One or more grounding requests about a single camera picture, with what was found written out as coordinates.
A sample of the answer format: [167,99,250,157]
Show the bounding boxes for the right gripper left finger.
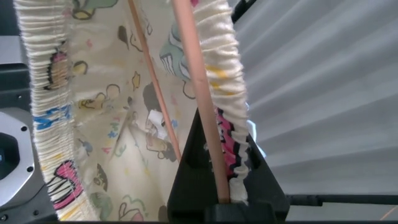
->
[167,108,220,222]

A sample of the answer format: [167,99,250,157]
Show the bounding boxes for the black clothes rack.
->
[285,193,398,207]

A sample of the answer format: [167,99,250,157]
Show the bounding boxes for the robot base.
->
[0,0,60,224]

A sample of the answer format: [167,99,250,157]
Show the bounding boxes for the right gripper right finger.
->
[247,135,290,222]

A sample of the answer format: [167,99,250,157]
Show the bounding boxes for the cream printed shorts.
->
[12,0,268,222]

